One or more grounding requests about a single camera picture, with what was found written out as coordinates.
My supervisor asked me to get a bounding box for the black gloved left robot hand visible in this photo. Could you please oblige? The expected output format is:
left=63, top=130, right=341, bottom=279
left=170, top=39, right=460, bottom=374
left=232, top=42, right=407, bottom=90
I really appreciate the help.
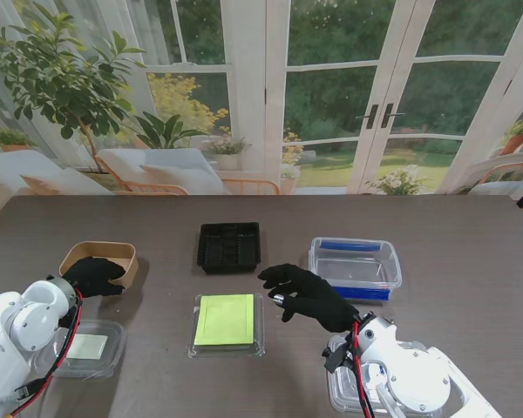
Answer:
left=63, top=256, right=127, bottom=300

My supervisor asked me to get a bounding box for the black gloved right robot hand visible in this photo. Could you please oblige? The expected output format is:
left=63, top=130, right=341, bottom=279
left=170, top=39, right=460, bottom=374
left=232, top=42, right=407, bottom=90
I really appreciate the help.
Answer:
left=257, top=263, right=361, bottom=333

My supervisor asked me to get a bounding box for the brown kraft paper container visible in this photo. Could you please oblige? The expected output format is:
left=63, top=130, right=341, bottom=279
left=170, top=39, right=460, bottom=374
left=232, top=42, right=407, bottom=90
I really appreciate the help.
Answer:
left=58, top=241, right=139, bottom=291

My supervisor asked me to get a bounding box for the clear lid with white label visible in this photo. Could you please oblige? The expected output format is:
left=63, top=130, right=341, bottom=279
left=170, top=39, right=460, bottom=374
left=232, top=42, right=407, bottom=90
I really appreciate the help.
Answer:
left=51, top=320, right=126, bottom=381

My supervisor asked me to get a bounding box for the clear container with blue clips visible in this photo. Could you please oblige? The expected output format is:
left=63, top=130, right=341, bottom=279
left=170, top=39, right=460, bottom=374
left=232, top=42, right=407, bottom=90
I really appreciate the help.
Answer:
left=308, top=236, right=404, bottom=302

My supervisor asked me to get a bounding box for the clear lid with blue mark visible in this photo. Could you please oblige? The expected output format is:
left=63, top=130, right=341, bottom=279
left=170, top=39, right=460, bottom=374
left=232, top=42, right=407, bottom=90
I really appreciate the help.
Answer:
left=326, top=365, right=402, bottom=414

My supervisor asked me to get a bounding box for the clear lid with green sheet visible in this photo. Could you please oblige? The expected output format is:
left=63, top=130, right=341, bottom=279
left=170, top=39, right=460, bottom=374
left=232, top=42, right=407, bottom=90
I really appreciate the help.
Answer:
left=187, top=293, right=267, bottom=359

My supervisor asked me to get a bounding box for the black plastic tray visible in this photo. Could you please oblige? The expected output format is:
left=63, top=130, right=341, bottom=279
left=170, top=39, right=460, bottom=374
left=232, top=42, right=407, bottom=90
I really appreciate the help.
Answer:
left=196, top=221, right=262, bottom=276

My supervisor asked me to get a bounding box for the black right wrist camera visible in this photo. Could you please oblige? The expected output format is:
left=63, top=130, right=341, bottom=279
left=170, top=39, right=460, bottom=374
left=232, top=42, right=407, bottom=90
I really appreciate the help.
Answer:
left=322, top=343, right=354, bottom=374

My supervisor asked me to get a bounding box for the red left arm cable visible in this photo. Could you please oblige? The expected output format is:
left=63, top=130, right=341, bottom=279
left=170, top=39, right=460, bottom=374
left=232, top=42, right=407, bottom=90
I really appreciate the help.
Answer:
left=3, top=289, right=85, bottom=418

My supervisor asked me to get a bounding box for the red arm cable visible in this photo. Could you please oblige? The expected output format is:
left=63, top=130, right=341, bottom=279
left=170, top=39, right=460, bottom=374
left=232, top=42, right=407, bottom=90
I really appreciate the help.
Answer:
left=3, top=289, right=85, bottom=418
left=351, top=320, right=374, bottom=418

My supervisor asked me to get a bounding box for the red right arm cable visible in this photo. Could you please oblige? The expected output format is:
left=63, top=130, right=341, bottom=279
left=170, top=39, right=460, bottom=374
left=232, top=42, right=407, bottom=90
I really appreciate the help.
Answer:
left=351, top=320, right=374, bottom=418

